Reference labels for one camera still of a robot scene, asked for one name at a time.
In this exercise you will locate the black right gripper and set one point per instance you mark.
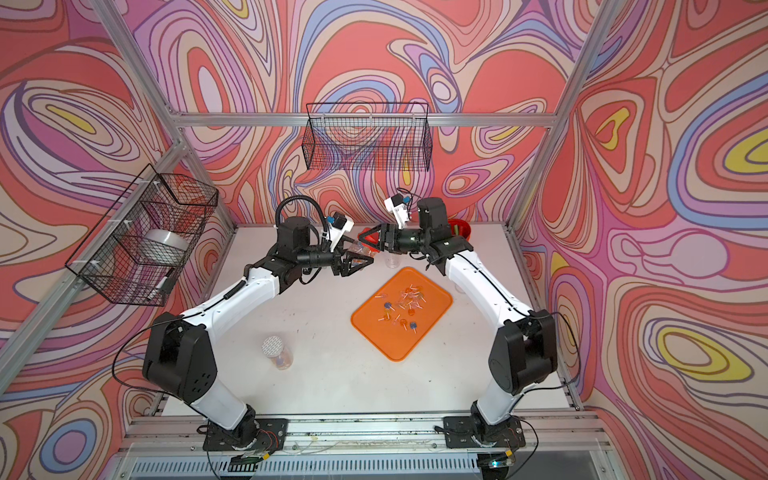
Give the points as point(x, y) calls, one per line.
point(382, 247)

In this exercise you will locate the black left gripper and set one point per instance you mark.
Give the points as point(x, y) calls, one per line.
point(336, 265)

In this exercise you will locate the candies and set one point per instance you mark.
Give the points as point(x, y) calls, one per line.
point(400, 308)

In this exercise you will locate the clear candy jar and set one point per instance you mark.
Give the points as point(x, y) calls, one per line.
point(391, 260)

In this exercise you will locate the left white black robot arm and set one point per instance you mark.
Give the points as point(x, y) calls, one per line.
point(180, 356)

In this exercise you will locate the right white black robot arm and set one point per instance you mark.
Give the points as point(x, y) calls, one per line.
point(524, 351)

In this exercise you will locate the white lid jar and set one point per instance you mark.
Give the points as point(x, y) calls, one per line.
point(277, 351)

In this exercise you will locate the orange plastic tray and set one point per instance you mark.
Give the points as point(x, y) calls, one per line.
point(392, 341)

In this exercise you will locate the red cup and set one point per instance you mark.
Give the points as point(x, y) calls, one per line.
point(460, 228)

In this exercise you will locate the black marker in basket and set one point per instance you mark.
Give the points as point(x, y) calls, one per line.
point(166, 283)

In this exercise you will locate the white roll in basket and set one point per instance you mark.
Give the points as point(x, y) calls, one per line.
point(163, 247)

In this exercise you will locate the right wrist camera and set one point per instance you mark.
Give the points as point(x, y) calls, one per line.
point(400, 207)

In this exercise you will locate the back black wire basket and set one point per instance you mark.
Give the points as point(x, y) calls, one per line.
point(367, 136)

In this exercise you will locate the black wire basket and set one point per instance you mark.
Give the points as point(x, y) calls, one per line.
point(367, 136)
point(160, 219)

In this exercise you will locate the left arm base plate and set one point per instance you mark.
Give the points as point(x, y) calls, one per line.
point(259, 435)

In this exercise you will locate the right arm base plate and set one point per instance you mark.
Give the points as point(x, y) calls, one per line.
point(463, 432)

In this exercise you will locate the left black wire basket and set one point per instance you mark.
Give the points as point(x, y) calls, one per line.
point(160, 219)

